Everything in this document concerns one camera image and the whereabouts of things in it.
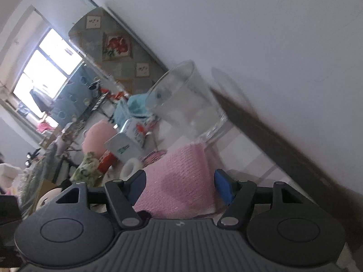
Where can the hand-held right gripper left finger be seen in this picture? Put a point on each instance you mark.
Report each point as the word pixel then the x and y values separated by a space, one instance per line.
pixel 139 185

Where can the blue printed cabinet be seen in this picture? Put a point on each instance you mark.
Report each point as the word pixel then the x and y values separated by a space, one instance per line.
pixel 73 90

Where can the pink knitted cloth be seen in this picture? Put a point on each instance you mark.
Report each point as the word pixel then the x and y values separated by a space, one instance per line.
pixel 181 181

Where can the floral cloth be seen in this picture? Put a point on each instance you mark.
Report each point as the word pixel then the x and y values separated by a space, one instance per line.
pixel 85 167

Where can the teal cloth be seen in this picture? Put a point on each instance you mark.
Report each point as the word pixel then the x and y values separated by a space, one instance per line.
pixel 133 107

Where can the dark wooden rail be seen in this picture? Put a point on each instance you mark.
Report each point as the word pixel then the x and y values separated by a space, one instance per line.
pixel 283 147

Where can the white tissue packet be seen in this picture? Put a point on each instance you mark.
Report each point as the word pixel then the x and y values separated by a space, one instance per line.
pixel 124 144

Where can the pink round tin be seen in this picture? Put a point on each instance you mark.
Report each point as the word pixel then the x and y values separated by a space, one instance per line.
pixel 153 157

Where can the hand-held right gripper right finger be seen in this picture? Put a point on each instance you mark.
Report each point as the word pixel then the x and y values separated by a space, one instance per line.
pixel 224 185

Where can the flower print board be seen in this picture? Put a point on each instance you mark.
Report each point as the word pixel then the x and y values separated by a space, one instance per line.
pixel 113 48

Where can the pink plush pillow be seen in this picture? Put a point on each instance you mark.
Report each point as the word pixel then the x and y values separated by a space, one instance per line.
pixel 97 137

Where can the white tape roll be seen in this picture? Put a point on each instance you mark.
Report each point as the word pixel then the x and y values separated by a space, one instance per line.
pixel 131 169

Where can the bright window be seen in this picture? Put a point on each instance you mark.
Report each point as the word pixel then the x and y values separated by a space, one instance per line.
pixel 45 68

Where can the clear glass cup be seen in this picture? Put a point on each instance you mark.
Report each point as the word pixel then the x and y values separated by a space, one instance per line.
pixel 187 102

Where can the dark hanging garment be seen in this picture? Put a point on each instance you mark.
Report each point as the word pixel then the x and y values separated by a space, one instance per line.
pixel 41 100

